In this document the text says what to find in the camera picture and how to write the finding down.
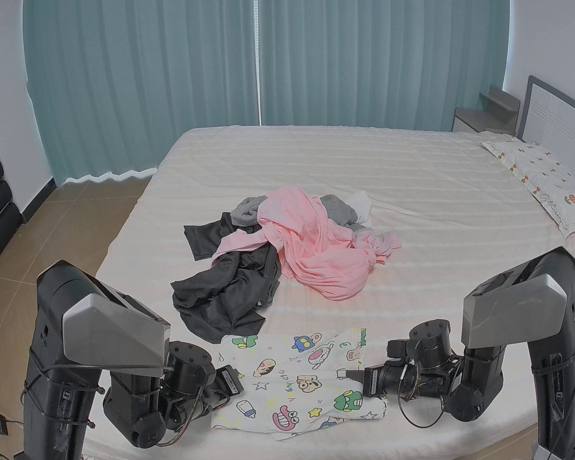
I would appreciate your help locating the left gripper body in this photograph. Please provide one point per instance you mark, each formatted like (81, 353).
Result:
(227, 386)

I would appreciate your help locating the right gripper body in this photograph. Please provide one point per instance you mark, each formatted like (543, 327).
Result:
(388, 380)

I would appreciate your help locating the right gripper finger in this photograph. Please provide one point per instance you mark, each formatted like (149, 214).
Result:
(357, 376)

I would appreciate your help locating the white printed pyjama garment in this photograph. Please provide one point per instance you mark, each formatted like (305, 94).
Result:
(287, 391)

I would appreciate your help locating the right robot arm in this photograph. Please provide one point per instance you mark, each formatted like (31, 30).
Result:
(551, 352)

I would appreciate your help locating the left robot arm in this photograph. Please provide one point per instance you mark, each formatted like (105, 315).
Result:
(57, 391)

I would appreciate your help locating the bed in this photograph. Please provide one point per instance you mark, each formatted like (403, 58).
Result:
(436, 257)

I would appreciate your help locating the black garment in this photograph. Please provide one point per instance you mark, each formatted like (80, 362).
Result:
(220, 300)

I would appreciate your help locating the pink garment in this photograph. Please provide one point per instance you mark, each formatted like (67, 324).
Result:
(326, 257)

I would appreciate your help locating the grey garment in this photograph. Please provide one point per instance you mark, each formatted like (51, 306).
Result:
(338, 211)

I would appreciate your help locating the white printed pillow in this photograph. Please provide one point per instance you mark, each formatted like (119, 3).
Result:
(546, 180)

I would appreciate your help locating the grey white bedside table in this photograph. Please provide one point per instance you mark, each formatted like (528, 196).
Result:
(474, 120)

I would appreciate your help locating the blue-green curtain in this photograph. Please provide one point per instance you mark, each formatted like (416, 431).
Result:
(124, 65)
(364, 41)

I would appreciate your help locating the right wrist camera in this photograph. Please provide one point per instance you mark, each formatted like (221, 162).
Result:
(398, 349)

